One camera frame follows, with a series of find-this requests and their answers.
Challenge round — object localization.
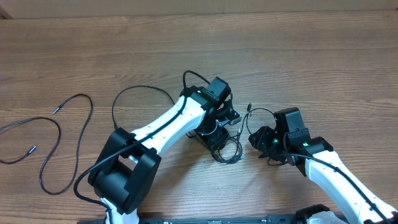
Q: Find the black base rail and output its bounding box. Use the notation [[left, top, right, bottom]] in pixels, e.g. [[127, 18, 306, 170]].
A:
[[77, 213, 312, 224]]

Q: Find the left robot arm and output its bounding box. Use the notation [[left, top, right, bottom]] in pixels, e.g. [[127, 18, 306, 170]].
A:
[[88, 77, 241, 223]]

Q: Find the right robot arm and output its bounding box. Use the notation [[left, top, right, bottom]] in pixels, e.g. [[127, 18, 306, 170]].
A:
[[249, 107, 397, 223]]

